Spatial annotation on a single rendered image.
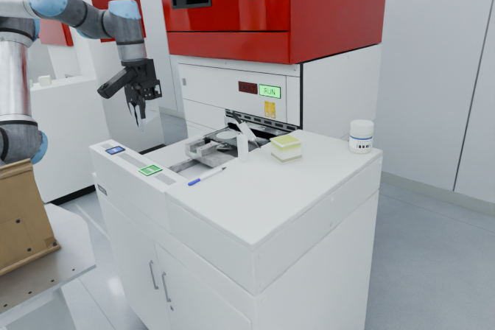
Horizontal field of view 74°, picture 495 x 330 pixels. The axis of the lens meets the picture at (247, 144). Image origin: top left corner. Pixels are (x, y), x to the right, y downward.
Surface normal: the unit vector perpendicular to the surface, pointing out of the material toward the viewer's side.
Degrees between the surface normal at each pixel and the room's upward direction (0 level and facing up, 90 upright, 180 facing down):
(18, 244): 90
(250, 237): 0
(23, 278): 0
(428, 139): 90
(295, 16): 90
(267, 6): 90
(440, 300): 0
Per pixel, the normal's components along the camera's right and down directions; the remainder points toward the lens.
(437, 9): -0.71, 0.31
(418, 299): -0.06, -0.92
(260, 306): 0.70, 0.23
